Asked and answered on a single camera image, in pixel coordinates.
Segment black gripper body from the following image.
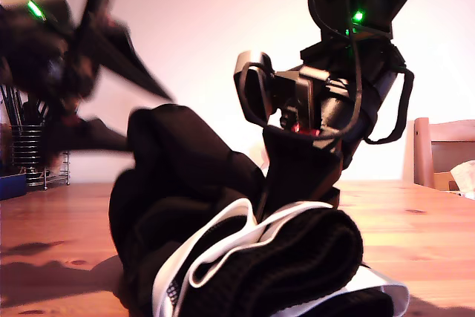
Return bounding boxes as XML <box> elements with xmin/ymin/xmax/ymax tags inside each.
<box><xmin>281</xmin><ymin>97</ymin><xmax>369</xmax><ymax>170</ymax></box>

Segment black shorts with white hem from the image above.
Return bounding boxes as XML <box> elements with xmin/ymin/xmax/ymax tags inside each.
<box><xmin>107</xmin><ymin>104</ymin><xmax>410</xmax><ymax>317</ymax></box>

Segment black chopstick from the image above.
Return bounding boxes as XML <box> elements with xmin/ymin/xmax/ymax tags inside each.
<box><xmin>1</xmin><ymin>85</ymin><xmax>19</xmax><ymax>127</ymax></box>

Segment wooden chair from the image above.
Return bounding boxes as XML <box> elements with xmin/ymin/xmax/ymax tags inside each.
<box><xmin>411</xmin><ymin>117</ymin><xmax>475</xmax><ymax>192</ymax></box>

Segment blue box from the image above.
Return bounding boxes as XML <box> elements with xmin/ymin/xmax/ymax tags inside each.
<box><xmin>0</xmin><ymin>174</ymin><xmax>27</xmax><ymax>202</ymax></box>

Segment tan cardboard box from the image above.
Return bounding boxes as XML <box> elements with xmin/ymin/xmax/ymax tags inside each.
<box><xmin>431</xmin><ymin>171</ymin><xmax>458</xmax><ymax>192</ymax></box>

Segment white tissue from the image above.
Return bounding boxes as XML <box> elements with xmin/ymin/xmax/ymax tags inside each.
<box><xmin>448</xmin><ymin>160</ymin><xmax>475</xmax><ymax>194</ymax></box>

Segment metal wire utensil holder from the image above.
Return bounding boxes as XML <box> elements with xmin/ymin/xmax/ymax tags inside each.
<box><xmin>9</xmin><ymin>125</ymin><xmax>71</xmax><ymax>189</ymax></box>

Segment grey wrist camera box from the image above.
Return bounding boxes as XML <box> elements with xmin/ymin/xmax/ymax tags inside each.
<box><xmin>232</xmin><ymin>50</ymin><xmax>317</xmax><ymax>127</ymax></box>

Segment black camera cable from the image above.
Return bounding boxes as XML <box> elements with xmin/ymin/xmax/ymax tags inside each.
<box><xmin>238</xmin><ymin>60</ymin><xmax>278</xmax><ymax>127</ymax></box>

